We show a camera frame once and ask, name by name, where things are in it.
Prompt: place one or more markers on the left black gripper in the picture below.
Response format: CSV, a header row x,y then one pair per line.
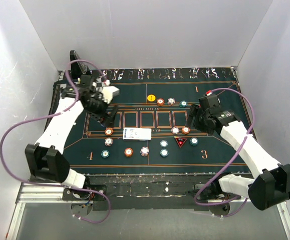
x,y
105,118

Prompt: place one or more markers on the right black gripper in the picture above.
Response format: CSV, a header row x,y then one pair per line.
x,y
196,111

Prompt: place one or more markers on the green chips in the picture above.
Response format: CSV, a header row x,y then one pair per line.
x,y
183,104
194,141
105,153

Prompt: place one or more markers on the orange chips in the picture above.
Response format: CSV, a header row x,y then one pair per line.
x,y
185,130
108,131
160,102

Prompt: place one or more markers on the blue playing card box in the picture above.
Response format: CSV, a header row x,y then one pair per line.
x,y
137,134

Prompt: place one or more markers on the red triangular dealer button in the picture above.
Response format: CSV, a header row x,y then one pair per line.
x,y
180,141

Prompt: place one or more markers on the orange poker chip stack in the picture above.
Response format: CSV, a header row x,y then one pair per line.
x,y
128,152

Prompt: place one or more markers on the yellow big blind button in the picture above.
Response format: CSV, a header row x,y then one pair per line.
x,y
151,98

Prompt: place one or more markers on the green poker chip stack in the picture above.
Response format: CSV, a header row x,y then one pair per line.
x,y
164,153

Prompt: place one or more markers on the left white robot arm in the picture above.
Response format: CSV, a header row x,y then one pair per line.
x,y
45,158

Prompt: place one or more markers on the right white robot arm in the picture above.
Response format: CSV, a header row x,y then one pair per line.
x,y
270,184

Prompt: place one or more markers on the small chess board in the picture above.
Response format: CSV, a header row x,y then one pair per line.
x,y
100,83

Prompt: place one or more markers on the green poker table mat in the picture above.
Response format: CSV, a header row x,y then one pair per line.
x,y
85,142

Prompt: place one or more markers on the black triangular stand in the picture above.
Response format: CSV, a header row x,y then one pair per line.
x,y
78,68

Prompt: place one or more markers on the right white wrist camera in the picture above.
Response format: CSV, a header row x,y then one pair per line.
x,y
214,101

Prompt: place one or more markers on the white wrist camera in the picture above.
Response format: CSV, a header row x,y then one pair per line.
x,y
108,93
214,101

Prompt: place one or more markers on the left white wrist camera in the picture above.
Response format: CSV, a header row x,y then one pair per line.
x,y
108,93

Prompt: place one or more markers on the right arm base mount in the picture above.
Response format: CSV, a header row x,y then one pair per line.
x,y
217,201

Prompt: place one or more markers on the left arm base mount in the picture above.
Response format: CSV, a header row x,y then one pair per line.
x,y
83,202

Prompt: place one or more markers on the aluminium rail frame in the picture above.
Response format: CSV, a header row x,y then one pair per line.
x,y
42,214

